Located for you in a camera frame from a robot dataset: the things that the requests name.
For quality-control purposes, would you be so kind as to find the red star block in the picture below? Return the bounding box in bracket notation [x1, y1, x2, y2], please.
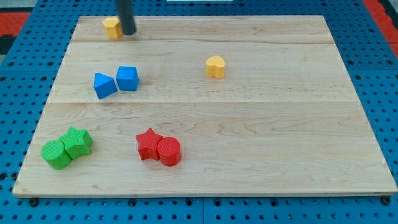
[136, 128, 164, 161]

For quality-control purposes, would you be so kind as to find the yellow hexagon block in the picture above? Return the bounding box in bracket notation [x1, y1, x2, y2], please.
[102, 16, 123, 39]

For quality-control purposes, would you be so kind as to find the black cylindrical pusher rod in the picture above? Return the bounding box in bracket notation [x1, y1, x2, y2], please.
[115, 0, 136, 35]

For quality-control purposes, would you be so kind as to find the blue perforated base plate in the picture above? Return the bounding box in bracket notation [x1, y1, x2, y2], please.
[1, 0, 397, 223]

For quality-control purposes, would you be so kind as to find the blue triangle block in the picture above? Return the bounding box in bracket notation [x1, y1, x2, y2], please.
[93, 73, 118, 99]

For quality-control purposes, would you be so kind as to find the green cylinder block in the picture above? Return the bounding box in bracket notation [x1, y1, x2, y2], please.
[40, 139, 72, 170]

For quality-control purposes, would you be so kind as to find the light wooden board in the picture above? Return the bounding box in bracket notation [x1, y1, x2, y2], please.
[13, 16, 397, 198]

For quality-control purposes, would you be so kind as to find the green star block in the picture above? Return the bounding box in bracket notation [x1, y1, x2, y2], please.
[59, 126, 93, 160]

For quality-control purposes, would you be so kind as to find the blue cube block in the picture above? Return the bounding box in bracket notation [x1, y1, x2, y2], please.
[116, 66, 139, 91]

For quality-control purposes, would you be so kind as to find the red cylinder block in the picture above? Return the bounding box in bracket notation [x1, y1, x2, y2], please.
[157, 137, 182, 167]

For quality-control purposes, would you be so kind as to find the yellow heart block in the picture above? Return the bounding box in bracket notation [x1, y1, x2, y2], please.
[205, 55, 226, 79]

